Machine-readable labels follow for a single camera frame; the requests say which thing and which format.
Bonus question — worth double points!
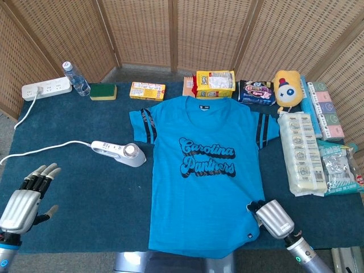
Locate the green and yellow sponge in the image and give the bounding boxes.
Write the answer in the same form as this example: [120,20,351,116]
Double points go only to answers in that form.
[89,84,118,101]

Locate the dark purple snack pack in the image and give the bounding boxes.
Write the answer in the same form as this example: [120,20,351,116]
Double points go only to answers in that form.
[237,79,277,107]

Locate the white handheld steam iron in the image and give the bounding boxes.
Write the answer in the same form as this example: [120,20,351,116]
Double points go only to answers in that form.
[90,140,147,168]

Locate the light blue long pack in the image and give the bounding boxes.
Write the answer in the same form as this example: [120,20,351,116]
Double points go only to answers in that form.
[299,75,324,139]

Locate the yellow cardboard snack box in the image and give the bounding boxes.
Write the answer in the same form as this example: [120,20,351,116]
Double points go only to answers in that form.
[129,81,166,101]

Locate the white power cord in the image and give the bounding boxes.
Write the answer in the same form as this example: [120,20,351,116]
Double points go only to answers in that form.
[0,86,93,166]

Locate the green pink tissue multipack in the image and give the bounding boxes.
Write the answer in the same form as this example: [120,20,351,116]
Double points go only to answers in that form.
[307,81,345,142]

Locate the yellow plush toy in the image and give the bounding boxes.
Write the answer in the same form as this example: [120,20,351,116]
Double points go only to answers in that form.
[272,69,302,114]

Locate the blue Carolina Panthers t-shirt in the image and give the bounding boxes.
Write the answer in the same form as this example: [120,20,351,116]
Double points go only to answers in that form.
[129,96,281,259]

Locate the brown spiral notebook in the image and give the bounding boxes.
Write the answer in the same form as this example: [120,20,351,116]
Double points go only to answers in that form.
[182,76,197,97]

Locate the rattan folding screen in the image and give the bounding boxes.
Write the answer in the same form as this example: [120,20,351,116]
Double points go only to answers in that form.
[0,0,364,171]

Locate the pale grey floor equipment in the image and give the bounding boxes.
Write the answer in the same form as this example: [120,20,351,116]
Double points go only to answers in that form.
[331,246,364,273]

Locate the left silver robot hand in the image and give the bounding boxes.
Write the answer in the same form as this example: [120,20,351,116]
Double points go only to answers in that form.
[0,163,62,237]

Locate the dark teal table cover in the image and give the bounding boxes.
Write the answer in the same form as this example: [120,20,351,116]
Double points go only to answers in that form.
[0,81,364,254]

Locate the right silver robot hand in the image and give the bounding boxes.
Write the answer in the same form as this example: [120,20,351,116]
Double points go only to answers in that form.
[246,199,295,239]

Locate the white plastic bag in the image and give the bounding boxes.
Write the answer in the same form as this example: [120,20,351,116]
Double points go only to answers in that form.
[277,111,328,197]

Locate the clear plastic water bottle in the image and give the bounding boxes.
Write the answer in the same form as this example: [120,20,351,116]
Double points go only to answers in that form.
[62,61,91,97]

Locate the teal bag of silver sachets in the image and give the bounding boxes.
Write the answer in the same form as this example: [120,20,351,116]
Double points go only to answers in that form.
[316,139,364,197]

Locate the white power strip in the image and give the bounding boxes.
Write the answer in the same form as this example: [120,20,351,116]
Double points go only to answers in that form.
[22,76,73,102]

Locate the yellow Lipo snack bag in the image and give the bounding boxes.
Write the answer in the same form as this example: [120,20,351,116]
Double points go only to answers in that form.
[192,70,237,99]

